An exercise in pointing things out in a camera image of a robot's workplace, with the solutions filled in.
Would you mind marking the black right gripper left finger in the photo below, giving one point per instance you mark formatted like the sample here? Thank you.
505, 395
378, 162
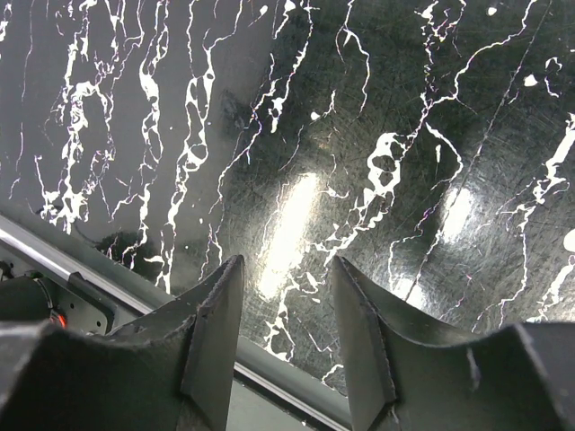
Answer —
171, 369

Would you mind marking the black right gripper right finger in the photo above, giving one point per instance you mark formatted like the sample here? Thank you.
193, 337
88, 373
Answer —
406, 370

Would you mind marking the right arm base motor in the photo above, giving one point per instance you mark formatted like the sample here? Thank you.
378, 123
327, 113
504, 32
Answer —
75, 304

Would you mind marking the aluminium table edge rail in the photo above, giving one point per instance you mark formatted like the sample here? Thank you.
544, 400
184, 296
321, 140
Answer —
60, 255

